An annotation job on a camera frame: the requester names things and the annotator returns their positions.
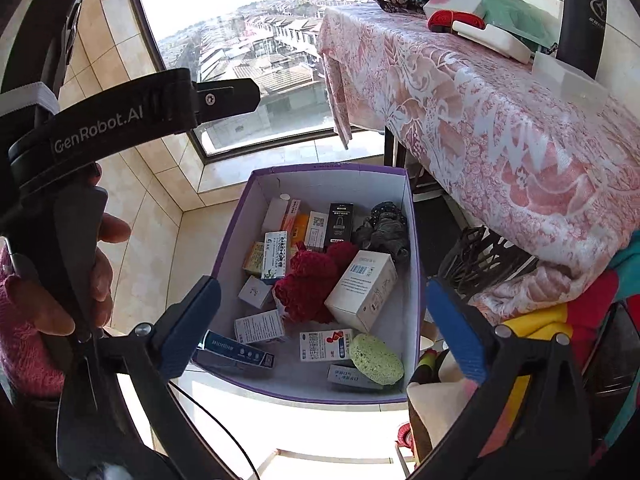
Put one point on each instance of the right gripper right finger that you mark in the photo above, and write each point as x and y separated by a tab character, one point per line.
470	337

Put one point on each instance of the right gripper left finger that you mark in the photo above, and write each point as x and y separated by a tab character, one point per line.
183	325

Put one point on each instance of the blue toothpaste box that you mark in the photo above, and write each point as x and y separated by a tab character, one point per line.
235	351

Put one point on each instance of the green oval sponge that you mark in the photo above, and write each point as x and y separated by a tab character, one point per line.
375	360

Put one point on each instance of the white cardboard box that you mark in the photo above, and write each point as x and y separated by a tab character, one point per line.
360	294

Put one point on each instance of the left hand pink glove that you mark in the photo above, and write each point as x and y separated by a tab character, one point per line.
55	281

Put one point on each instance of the white text medicine box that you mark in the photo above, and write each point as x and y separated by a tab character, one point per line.
261	327

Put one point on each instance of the small white square box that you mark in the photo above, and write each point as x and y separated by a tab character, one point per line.
255	293

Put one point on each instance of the yellow green small box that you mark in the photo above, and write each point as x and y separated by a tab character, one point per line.
254	260

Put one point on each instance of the striped colourful tablecloth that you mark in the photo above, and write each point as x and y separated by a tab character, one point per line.
580	320

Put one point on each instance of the white green medicine box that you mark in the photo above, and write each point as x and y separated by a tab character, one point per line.
275	256

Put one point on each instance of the red knitted cloth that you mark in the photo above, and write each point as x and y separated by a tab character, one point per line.
310	279

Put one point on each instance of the grey small box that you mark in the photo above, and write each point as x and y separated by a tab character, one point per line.
350	377

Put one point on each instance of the white red medicine box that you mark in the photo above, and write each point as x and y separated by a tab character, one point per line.
325	345

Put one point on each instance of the purple storage box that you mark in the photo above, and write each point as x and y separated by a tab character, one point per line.
398	325

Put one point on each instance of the orange small box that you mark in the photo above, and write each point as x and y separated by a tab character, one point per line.
295	222

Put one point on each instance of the white tall box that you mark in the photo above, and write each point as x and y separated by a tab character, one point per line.
275	214

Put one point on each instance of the white QR code box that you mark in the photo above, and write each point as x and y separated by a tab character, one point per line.
316	231

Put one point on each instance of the black small box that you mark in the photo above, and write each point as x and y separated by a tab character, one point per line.
340	224

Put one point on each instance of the pink lace tablecloth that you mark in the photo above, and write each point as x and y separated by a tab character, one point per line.
555	180

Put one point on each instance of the clear plastic container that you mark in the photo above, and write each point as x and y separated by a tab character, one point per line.
568	83

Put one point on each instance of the red white stapler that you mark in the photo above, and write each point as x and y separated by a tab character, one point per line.
471	27

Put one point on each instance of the mint green cloth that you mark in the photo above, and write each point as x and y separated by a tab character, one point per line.
533	26

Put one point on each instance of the white plastic case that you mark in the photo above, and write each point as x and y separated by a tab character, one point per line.
475	7

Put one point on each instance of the black thermos bottle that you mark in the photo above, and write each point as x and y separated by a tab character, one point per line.
582	34

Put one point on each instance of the black wire basket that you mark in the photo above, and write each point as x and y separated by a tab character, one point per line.
481	258

